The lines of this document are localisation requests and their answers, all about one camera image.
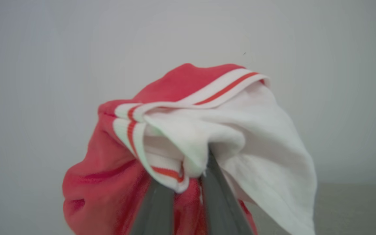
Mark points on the grey fabric sofa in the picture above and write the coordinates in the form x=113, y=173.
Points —
x=354, y=212

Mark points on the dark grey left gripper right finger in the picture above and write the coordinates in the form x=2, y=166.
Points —
x=220, y=209

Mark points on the red and white t-shirt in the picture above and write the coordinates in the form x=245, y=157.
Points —
x=181, y=85

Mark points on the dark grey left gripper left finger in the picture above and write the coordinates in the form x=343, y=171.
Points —
x=157, y=212

